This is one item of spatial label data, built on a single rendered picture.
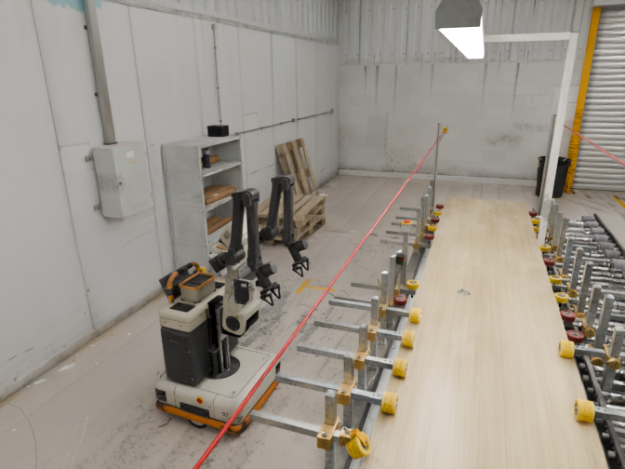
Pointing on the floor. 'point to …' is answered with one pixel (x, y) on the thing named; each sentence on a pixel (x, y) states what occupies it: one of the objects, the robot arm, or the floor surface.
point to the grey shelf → (187, 198)
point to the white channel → (557, 112)
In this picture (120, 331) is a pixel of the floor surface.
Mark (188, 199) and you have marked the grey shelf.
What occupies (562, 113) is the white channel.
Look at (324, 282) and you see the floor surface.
